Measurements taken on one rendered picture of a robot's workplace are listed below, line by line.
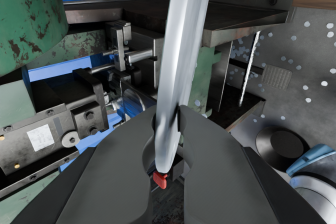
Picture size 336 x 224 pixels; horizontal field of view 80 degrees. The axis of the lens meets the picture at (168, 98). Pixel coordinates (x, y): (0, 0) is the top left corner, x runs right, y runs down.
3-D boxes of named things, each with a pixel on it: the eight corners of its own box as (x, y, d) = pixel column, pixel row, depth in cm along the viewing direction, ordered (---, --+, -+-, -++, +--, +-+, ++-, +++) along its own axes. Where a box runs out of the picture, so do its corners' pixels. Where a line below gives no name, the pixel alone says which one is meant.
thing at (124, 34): (130, 22, 68) (102, 26, 62) (133, 69, 77) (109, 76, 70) (120, 19, 71) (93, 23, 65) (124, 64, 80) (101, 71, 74)
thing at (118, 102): (130, 75, 74) (119, 79, 71) (133, 108, 82) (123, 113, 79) (117, 67, 80) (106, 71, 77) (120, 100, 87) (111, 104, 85)
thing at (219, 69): (235, 26, 84) (234, 27, 83) (219, 111, 106) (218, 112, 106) (165, 12, 109) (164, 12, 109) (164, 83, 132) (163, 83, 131)
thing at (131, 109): (198, 94, 64) (168, 111, 56) (194, 128, 72) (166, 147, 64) (148, 70, 79) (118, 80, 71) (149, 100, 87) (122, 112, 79)
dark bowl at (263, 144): (327, 138, 101) (323, 145, 97) (304, 177, 117) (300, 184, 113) (267, 112, 119) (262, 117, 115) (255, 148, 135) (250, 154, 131)
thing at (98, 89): (108, 79, 65) (92, 85, 62) (115, 127, 76) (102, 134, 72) (86, 65, 75) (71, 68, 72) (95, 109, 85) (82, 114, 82)
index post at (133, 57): (152, 48, 64) (127, 55, 59) (152, 57, 66) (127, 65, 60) (146, 46, 66) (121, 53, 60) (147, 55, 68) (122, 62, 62)
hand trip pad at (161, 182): (177, 170, 84) (163, 181, 79) (176, 180, 87) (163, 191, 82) (165, 161, 88) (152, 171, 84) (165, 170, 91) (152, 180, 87)
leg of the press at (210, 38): (301, -4, 89) (131, 21, 35) (291, 23, 95) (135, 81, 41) (160, -16, 144) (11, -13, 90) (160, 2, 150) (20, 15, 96)
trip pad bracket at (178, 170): (201, 144, 92) (171, 168, 80) (199, 159, 97) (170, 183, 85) (191, 137, 96) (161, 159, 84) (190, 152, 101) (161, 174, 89)
